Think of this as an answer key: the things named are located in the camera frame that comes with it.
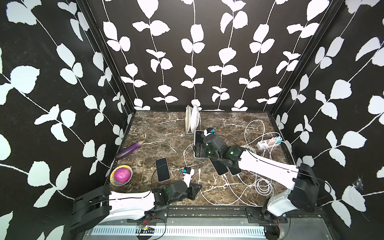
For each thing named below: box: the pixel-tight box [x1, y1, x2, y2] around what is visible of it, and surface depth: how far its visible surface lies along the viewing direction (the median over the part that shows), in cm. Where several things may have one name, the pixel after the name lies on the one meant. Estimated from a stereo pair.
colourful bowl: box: [109, 165, 133, 187], surface depth 83 cm
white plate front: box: [190, 105, 200, 133], surface depth 99 cm
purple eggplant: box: [115, 140, 145, 160], surface depth 97 cm
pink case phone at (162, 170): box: [155, 157, 171, 183], surface depth 90 cm
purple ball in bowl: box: [114, 167, 131, 183], surface depth 83 cm
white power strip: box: [256, 136, 283, 150], surface depth 100 cm
